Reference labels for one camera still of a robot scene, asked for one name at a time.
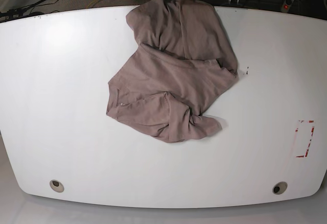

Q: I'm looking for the black tripod stand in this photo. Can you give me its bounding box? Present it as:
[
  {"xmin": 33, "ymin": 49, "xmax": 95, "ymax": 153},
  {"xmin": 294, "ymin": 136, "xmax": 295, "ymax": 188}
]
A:
[{"xmin": 1, "ymin": 0, "xmax": 48, "ymax": 23}]

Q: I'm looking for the red tape rectangle marking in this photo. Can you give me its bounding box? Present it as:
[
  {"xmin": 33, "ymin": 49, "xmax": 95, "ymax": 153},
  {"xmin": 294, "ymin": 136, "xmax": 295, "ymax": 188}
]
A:
[{"xmin": 294, "ymin": 120, "xmax": 315, "ymax": 158}]

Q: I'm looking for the mauve brown T-shirt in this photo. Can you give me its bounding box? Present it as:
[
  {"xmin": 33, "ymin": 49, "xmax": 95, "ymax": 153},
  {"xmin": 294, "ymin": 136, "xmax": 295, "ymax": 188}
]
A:
[{"xmin": 107, "ymin": 0, "xmax": 238, "ymax": 143}]

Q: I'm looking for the right table cable grommet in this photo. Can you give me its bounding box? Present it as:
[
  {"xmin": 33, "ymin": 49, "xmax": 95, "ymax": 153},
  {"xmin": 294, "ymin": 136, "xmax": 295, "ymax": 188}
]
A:
[{"xmin": 272, "ymin": 182, "xmax": 288, "ymax": 195}]

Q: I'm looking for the table cable grommet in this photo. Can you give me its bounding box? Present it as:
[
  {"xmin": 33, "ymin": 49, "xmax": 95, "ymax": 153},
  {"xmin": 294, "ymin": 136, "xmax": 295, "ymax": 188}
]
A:
[
  {"xmin": 50, "ymin": 180, "xmax": 64, "ymax": 193},
  {"xmin": 272, "ymin": 182, "xmax": 288, "ymax": 195}
]

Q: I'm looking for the left table cable grommet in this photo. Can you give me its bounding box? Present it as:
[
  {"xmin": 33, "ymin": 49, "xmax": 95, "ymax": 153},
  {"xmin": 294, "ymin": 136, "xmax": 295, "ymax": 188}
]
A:
[{"xmin": 50, "ymin": 180, "xmax": 64, "ymax": 193}]

